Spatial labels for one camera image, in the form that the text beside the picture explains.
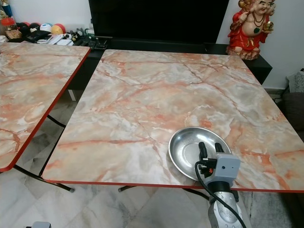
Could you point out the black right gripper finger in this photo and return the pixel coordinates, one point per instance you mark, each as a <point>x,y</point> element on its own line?
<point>219,149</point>
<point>203,152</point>

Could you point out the round stainless steel plate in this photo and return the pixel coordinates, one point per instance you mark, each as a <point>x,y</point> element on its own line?
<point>183,149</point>

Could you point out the dark sofa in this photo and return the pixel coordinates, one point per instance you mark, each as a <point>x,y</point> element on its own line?
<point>293,111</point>

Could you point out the grey patterned cushion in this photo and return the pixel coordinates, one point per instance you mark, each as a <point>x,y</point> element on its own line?
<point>297,81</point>

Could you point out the red laughing Buddha statue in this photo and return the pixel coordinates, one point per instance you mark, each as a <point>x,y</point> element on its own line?
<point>249,32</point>

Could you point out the large black television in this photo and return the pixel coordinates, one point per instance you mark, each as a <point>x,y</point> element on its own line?
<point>159,21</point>

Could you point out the red lidded jar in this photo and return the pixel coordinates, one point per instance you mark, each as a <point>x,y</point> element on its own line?
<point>8,22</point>

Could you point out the black flat pouch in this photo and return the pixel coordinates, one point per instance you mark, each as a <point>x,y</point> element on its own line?
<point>37,36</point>

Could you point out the gold and blue trophy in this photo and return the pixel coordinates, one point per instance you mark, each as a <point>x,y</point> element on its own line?
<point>5,9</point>

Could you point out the white and blue ball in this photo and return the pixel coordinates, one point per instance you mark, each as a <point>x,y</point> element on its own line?
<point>45,27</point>

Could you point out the orange and yellow ball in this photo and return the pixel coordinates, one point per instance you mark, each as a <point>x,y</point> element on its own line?
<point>58,29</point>

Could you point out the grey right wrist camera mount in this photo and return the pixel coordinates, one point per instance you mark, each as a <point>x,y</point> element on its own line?
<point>228,167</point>

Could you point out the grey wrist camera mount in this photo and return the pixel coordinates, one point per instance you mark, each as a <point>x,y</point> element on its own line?
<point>228,167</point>
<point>41,224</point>

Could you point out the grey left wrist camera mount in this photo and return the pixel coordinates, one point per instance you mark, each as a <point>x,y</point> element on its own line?
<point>41,224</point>

